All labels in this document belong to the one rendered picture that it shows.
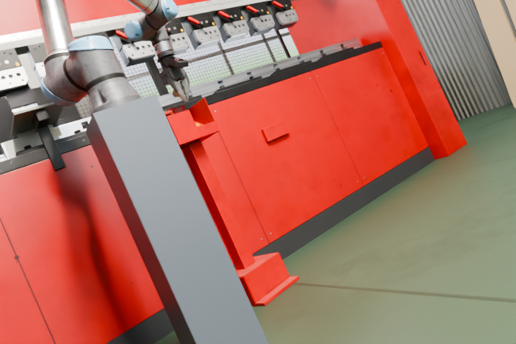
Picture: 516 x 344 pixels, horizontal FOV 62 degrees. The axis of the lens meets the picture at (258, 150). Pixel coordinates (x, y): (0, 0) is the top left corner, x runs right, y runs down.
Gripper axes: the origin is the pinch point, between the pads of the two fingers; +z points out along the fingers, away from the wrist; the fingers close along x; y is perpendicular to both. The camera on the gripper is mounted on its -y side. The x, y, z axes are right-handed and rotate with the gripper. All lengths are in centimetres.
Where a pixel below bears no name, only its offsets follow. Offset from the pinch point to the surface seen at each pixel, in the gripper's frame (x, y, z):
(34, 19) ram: 28, 44, -57
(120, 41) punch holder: -4, 40, -41
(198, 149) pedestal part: 4.9, -1.9, 21.2
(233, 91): -41.8, 19.6, 0.0
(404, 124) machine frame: -153, 1, 53
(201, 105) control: -4.5, -1.8, 4.8
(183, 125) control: 9.8, -6.0, 10.7
